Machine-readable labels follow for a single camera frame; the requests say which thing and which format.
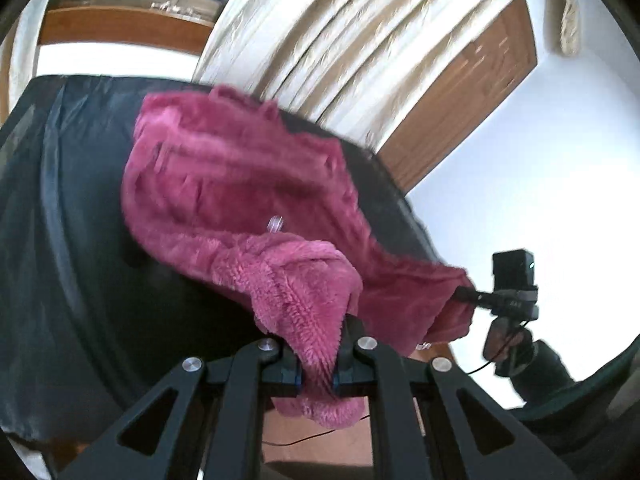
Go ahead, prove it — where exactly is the magenta fleece jacket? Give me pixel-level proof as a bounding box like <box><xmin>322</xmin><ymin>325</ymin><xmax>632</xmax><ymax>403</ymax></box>
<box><xmin>122</xmin><ymin>86</ymin><xmax>473</xmax><ymax>429</ymax></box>

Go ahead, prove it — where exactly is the person's right hand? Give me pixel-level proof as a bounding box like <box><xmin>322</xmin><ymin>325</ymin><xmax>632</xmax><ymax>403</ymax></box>
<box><xmin>483</xmin><ymin>318</ymin><xmax>536</xmax><ymax>378</ymax></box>

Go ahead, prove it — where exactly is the person's dark sleeve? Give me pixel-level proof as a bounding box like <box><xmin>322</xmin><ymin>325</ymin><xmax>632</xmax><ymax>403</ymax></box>
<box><xmin>510</xmin><ymin>340</ymin><xmax>639</xmax><ymax>479</ymax></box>

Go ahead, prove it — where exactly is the black table cover cloth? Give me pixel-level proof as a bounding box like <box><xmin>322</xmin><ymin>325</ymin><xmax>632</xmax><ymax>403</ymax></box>
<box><xmin>0</xmin><ymin>72</ymin><xmax>442</xmax><ymax>443</ymax></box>

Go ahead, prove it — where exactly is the wooden door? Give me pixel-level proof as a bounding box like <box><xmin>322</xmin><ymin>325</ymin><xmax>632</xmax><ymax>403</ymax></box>
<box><xmin>378</xmin><ymin>0</ymin><xmax>537</xmax><ymax>192</ymax></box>

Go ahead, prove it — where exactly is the cream curtain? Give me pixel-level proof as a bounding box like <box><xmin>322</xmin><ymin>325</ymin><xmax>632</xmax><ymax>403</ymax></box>
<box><xmin>192</xmin><ymin>0</ymin><xmax>584</xmax><ymax>149</ymax></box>

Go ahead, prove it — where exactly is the wooden window sill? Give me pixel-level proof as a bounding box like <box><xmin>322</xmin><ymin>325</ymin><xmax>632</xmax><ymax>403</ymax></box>
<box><xmin>38</xmin><ymin>0</ymin><xmax>222</xmax><ymax>55</ymax></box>

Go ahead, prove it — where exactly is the thin black cable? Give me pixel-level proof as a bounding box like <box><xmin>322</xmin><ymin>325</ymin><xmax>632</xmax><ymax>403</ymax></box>
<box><xmin>261</xmin><ymin>410</ymin><xmax>374</xmax><ymax>449</ymax></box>

